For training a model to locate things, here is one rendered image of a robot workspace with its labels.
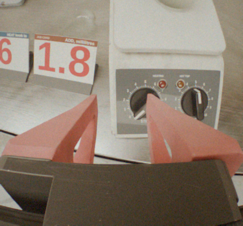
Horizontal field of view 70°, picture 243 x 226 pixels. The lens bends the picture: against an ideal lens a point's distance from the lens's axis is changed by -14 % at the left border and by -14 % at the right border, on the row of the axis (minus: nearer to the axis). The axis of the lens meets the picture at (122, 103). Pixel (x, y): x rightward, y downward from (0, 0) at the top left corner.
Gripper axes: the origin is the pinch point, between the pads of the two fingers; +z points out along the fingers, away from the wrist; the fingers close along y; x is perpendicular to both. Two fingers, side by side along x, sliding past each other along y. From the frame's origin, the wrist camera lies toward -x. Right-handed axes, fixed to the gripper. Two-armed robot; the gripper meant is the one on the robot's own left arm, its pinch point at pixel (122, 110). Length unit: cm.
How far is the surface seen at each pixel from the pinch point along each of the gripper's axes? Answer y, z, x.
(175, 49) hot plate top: -5.1, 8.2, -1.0
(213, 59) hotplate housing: -10.1, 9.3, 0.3
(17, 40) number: 14.9, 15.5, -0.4
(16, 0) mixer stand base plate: 19.6, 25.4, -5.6
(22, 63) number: 14.4, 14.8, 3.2
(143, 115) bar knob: -2.2, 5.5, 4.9
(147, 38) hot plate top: -2.4, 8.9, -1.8
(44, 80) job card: 10.9, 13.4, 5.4
